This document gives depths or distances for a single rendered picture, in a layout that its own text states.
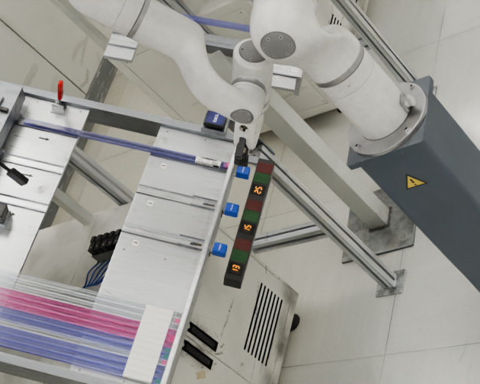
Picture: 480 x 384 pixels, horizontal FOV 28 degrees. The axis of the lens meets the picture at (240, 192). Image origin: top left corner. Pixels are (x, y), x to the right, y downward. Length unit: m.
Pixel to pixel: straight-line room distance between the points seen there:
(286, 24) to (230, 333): 1.12
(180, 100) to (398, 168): 1.60
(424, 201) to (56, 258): 1.17
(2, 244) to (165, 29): 0.63
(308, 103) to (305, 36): 1.59
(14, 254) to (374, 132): 0.83
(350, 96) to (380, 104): 0.07
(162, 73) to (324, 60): 1.62
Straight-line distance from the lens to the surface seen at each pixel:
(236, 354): 2.63
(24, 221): 2.20
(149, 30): 1.89
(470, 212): 2.13
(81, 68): 4.76
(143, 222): 2.17
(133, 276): 2.10
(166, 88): 3.46
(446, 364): 2.53
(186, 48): 1.90
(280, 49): 1.75
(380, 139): 1.99
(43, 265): 2.84
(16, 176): 2.07
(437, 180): 2.05
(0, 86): 2.37
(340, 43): 1.85
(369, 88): 1.91
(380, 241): 2.88
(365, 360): 2.68
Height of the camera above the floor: 1.90
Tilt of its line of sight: 33 degrees down
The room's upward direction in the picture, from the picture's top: 48 degrees counter-clockwise
